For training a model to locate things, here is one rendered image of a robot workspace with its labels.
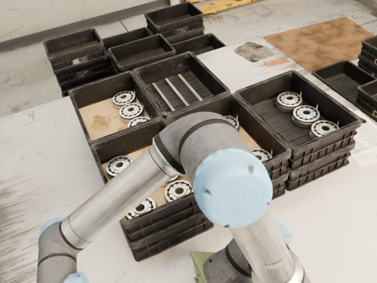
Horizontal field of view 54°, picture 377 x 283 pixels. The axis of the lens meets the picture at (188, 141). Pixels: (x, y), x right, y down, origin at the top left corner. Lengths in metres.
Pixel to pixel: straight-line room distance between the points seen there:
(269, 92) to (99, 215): 1.05
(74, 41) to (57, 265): 2.45
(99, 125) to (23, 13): 2.96
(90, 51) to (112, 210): 2.16
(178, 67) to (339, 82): 1.36
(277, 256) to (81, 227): 0.39
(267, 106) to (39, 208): 1.01
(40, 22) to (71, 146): 2.87
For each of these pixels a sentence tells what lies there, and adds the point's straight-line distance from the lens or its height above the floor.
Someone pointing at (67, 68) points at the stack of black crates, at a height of 0.48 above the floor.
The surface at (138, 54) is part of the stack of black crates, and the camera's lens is 2.77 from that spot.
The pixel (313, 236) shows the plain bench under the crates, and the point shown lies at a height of 0.70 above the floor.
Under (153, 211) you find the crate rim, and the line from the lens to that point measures 1.11.
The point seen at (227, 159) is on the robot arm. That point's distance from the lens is 0.55.
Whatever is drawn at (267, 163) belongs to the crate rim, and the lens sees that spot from 1.22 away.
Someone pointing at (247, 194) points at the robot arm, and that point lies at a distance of 0.57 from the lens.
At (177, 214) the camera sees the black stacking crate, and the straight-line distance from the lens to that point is 1.17.
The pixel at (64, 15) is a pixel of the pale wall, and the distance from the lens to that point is 4.50.
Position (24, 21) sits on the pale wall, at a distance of 4.49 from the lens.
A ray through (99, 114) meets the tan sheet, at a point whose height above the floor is 0.83.
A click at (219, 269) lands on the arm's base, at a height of 0.89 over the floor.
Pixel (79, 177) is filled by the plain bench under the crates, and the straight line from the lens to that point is 1.61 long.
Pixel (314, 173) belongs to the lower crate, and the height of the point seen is 0.74.
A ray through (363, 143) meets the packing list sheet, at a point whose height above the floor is 0.70.
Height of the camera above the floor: 1.81
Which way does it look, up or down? 43 degrees down
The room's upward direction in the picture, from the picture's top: 8 degrees counter-clockwise
